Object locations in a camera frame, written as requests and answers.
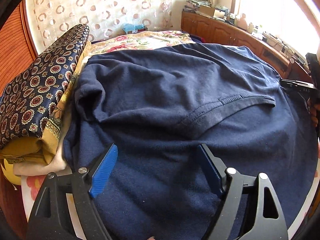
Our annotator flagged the cream folded cloth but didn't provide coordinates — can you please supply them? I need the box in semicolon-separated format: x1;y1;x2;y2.
12;150;68;177

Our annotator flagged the stack of folded cloths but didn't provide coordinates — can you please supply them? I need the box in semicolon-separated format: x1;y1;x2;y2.
185;0;212;7

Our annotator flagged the wooden-framed window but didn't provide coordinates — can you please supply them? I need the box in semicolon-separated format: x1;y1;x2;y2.
230;0;320;63

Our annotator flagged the pink thermos jug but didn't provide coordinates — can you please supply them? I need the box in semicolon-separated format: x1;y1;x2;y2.
237;14;248;29

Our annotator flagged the wooden cabinet counter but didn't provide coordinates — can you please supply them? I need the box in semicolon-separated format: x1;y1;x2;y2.
181;10;313;80

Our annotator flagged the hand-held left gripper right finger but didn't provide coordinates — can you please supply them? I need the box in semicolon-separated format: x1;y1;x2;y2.
196;144;289;240

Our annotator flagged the person's right hand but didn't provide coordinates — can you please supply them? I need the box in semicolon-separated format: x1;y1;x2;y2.
308;97;320;130

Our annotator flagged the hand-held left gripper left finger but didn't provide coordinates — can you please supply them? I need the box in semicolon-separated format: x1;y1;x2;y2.
26;144;118;240

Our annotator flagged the navy printed t-shirt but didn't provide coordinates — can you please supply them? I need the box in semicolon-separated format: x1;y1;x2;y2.
64;44;319;240

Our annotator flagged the blue tissue box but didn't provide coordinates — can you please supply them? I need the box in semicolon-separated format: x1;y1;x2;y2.
122;23;148;33

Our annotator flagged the cardboard box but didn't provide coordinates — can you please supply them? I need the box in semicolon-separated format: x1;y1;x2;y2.
199;5;225;18

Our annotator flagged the yellow folded cloth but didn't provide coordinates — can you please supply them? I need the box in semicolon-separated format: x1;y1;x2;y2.
0;40;92;167

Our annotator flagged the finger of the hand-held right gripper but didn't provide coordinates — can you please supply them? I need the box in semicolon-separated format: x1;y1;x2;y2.
280;79;299;92

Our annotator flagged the white flower-print sheet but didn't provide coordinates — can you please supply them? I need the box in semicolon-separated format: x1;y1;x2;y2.
20;39;198;230

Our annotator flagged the floral blanket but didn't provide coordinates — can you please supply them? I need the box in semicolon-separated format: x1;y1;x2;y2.
91;30;198;55

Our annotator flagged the circle-patterned sheer curtain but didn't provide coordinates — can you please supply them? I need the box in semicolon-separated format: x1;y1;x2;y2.
24;0;175;53

